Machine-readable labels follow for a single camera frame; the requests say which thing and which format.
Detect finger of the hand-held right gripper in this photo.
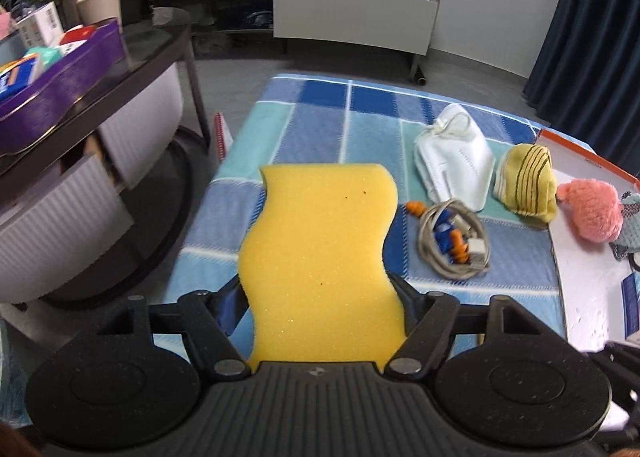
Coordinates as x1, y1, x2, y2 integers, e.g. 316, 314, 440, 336
575, 340, 640, 438

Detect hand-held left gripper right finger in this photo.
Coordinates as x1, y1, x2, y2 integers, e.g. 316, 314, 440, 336
382, 271, 545, 381

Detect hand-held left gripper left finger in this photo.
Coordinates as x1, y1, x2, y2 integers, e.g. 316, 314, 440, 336
97, 277, 253, 381

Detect grey cable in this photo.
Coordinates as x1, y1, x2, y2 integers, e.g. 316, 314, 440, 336
417, 198, 492, 281

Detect blue orange corded earplugs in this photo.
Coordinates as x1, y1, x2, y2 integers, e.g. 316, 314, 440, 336
405, 202, 474, 266

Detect white orange-rimmed tray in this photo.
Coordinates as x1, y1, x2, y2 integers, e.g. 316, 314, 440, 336
534, 129, 640, 356

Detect yellow wavy sponge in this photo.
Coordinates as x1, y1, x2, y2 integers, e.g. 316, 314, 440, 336
237, 163, 408, 373

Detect light blue knit plush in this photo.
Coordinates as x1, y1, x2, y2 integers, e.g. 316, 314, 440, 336
609, 191, 640, 262

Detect white face mask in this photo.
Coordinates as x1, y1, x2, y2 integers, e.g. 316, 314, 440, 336
413, 103, 496, 212

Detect yellow striped knit hat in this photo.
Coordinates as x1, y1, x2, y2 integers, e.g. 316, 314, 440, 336
493, 142, 559, 223

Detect pink plush ball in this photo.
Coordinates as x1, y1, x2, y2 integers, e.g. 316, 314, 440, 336
556, 179, 625, 243

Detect red spiral notebook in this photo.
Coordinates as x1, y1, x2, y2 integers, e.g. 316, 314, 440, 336
214, 112, 234, 161

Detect dark round side table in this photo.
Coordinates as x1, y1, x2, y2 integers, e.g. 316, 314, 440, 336
0, 7, 222, 329

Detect blue plaid blanket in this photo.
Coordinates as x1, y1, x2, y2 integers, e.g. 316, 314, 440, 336
162, 73, 596, 356

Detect purple tin box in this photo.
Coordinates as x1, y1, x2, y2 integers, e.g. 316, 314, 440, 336
0, 19, 129, 156

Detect grey TV stand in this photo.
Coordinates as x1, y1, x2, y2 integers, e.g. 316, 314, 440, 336
142, 0, 444, 84

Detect blue packet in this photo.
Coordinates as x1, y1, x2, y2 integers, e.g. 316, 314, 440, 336
0, 54, 47, 101

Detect black box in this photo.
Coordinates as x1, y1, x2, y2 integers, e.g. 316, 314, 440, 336
120, 0, 154, 27

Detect dark blue curtain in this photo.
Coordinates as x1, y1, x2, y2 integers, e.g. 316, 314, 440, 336
522, 0, 640, 179

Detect white plant pot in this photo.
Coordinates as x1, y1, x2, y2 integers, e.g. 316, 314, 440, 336
76, 0, 124, 31

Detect white barcode box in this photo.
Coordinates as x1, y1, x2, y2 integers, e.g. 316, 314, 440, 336
17, 2, 64, 47

